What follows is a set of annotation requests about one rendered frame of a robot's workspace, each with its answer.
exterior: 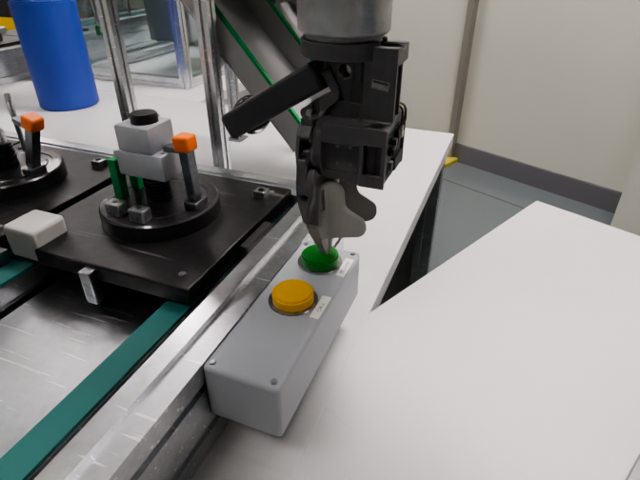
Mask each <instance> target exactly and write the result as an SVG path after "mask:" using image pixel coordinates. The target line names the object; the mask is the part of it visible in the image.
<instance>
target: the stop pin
mask: <svg viewBox="0 0 640 480"><path fill-rule="evenodd" d="M78 274H79V277H80V280H81V283H82V286H83V289H84V292H85V295H86V298H87V301H88V302H90V303H92V304H95V305H97V304H99V303H100V302H101V301H103V300H104V299H105V297H104V294H103V291H102V288H101V285H100V281H99V278H98V275H97V272H96V269H93V268H89V267H84V268H83V269H81V270H80V271H78Z"/></svg>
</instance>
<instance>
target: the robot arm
mask: <svg viewBox="0 0 640 480"><path fill-rule="evenodd" d="M391 13H392V0H297V29H298V30H299V31H300V32H301V33H302V34H303V35H302V36H301V37H300V43H301V55H302V56H304V57H306V58H309V59H313V61H310V62H308V63H307V64H305V65H304V66H302V67H301V68H299V69H297V70H295V71H294V72H292V73H290V74H289V75H287V76H285V77H284V78H282V79H281V80H279V81H277V82H276V83H274V84H273V85H271V86H269V87H268V88H266V89H265V90H262V91H261V92H259V93H257V94H256V95H246V96H243V97H242V98H240V99H239V100H238V101H237V102H236V103H235V105H234V107H233V110H230V111H229V112H227V113H226V114H224V115H223V116H222V122H223V124H224V126H225V127H226V129H227V131H228V133H229V134H230V137H232V138H238V137H240V136H241V135H243V134H245V133H247V134H256V133H259V132H261V131H263V130H264V129H265V128H266V127H267V126H268V125H269V123H270V120H271V119H272V118H273V117H275V116H277V115H279V114H281V113H282V112H284V111H286V110H288V109H290V108H292V107H294V106H295V105H297V104H299V103H301V102H303V101H304V100H306V99H308V98H310V97H311V96H313V95H314V94H316V93H318V92H319V91H321V90H324V89H325V88H327V87H329V88H330V92H328V93H326V94H324V95H322V96H320V97H318V98H316V99H315V100H313V101H312V102H310V103H309V104H307V105H306V106H305V107H304V108H302V109H301V110H300V114H301V116H302V118H301V123H300V124H299V126H298V129H297V133H296V145H295V159H296V160H295V162H296V196H297V202H298V206H299V209H300V213H301V216H302V220H303V222H304V223H305V224H306V227H307V229H308V231H309V233H310V236H311V238H312V240H313V241H314V243H315V244H316V246H317V247H318V249H320V251H321V252H322V253H325V254H328V253H329V252H330V249H331V245H332V241H333V238H350V237H360V236H362V235H364V234H365V232H366V230H367V225H366V222H365V221H370V220H372V219H373V218H374V217H375V215H376V212H377V208H376V205H375V203H374V202H373V201H371V200H370V199H369V198H367V197H366V196H364V195H363V194H361V193H360V192H359V190H358V188H357V186H358V187H364V188H370V189H376V190H383V189H384V184H385V183H386V181H387V180H388V178H389V177H390V175H391V173H392V172H393V171H394V170H395V169H396V168H397V166H398V165H399V163H400V162H402V159H403V148H404V139H405V129H406V120H407V109H408V108H407V107H406V105H405V104H404V103H402V102H400V95H401V85H402V73H403V63H404V62H405V61H406V60H407V59H408V57H409V46H410V41H395V40H388V37H387V36H386V35H385V34H387V33H388V32H389V31H390V26H391ZM348 66H349V67H350V70H351V71H350V70H349V67H348ZM400 104H401V105H403V107H404V108H402V106H400Z"/></svg>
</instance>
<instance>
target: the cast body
mask: <svg viewBox="0 0 640 480"><path fill-rule="evenodd" d="M129 116H130V118H129V119H127V120H124V121H122V122H120V123H117V124H115V125H114V130H115V134H116V139H117V143H118V147H119V149H117V150H114V151H113V153H114V156H116V157H117V161H118V165H119V169H120V172H121V173H122V174H126V175H130V176H136V177H141V178H146V179H151V180H156V181H161V182H167V181H169V180H170V179H171V178H172V177H174V176H175V175H177V174H179V173H180V172H182V167H181V162H180V157H179V153H173V152H165V151H164V150H163V147H165V146H166V145H167V144H169V143H172V140H171V138H172V136H174V135H173V129H172V123H171V120H170V118H165V117H158V113H157V111H156V110H152V109H141V110H134V111H132V112H131V113H130V114H129Z"/></svg>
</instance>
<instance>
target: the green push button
mask: <svg viewBox="0 0 640 480"><path fill-rule="evenodd" d="M301 259H302V264H303V266H304V267H305V268H307V269H309V270H315V271H325V270H331V269H333V268H335V267H336V266H337V264H338V260H339V253H338V251H337V250H336V249H335V248H334V247H331V249H330V252H329V253H328V254H325V253H322V252H321V251H320V249H318V247H317V246H316V244H314V245H310V246H308V247H306V248H305V249H304V250H303V251H302V253H301Z"/></svg>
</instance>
